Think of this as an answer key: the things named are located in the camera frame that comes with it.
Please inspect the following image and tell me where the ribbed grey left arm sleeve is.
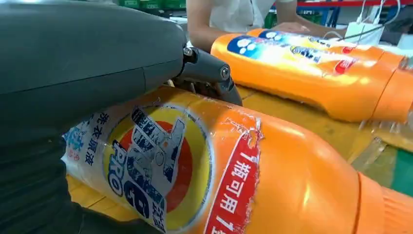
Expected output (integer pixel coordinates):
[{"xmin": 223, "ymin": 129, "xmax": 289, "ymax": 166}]
[{"xmin": 0, "ymin": 131, "xmax": 80, "ymax": 234}]

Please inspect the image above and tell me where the green plastic crate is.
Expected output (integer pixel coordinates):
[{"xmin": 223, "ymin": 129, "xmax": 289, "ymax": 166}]
[
  {"xmin": 117, "ymin": 0, "xmax": 188, "ymax": 10},
  {"xmin": 263, "ymin": 11, "xmax": 279, "ymax": 30}
]

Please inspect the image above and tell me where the white charger box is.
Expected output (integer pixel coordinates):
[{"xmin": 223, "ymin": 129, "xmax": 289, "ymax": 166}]
[{"xmin": 344, "ymin": 21, "xmax": 386, "ymax": 46}]

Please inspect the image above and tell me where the black cable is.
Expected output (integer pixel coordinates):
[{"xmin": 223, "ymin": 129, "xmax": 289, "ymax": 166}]
[{"xmin": 338, "ymin": 24, "xmax": 385, "ymax": 41}]

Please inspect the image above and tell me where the person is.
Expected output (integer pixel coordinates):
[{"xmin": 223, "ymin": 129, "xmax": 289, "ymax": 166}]
[{"xmin": 208, "ymin": 0, "xmax": 279, "ymax": 34}]

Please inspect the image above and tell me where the person's left hand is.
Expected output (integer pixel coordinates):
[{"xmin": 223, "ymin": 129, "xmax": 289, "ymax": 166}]
[{"xmin": 270, "ymin": 21, "xmax": 311, "ymax": 35}]

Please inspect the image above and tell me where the white cable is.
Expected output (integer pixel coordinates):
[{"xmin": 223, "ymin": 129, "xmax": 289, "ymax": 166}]
[
  {"xmin": 356, "ymin": 0, "xmax": 369, "ymax": 25},
  {"xmin": 374, "ymin": 0, "xmax": 401, "ymax": 27}
]

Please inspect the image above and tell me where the yellow plastic sheet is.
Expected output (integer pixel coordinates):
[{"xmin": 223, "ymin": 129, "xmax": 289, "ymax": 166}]
[{"xmin": 66, "ymin": 84, "xmax": 413, "ymax": 223}]

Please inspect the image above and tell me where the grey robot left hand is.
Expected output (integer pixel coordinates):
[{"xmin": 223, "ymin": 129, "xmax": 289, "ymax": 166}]
[{"xmin": 0, "ymin": 2, "xmax": 243, "ymax": 234}]

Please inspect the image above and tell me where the green table mat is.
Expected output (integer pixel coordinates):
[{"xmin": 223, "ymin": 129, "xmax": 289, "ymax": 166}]
[{"xmin": 353, "ymin": 145, "xmax": 413, "ymax": 198}]

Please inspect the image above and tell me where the red pole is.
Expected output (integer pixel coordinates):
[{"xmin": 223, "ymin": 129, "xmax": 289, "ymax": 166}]
[{"xmin": 273, "ymin": 0, "xmax": 413, "ymax": 8}]

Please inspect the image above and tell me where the orange detergent bottle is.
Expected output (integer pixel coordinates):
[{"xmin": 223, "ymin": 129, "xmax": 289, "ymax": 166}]
[
  {"xmin": 61, "ymin": 85, "xmax": 413, "ymax": 234},
  {"xmin": 210, "ymin": 28, "xmax": 413, "ymax": 124}
]

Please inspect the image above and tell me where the small white box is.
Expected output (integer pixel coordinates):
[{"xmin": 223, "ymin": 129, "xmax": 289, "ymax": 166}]
[{"xmin": 396, "ymin": 33, "xmax": 413, "ymax": 50}]

